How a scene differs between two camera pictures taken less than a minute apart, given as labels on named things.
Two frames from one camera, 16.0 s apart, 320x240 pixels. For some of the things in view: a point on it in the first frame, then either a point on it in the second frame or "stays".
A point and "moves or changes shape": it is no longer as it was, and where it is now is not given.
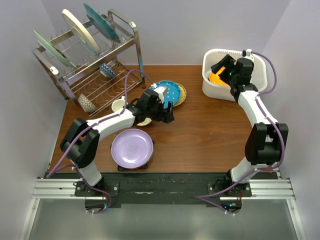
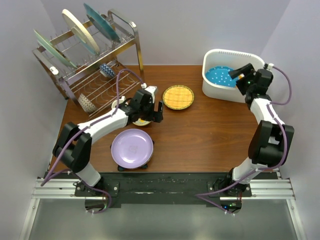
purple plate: x=132 y=149 stays
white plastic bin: x=258 y=79 stays
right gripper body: x=227 y=75 to x=245 y=84
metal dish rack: x=96 y=62 stays
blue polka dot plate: x=171 y=93 moves or changes shape
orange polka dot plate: x=215 y=78 moves or changes shape
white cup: x=118 y=104 stays
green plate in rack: x=50 y=47 stays
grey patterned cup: x=87 y=104 stays
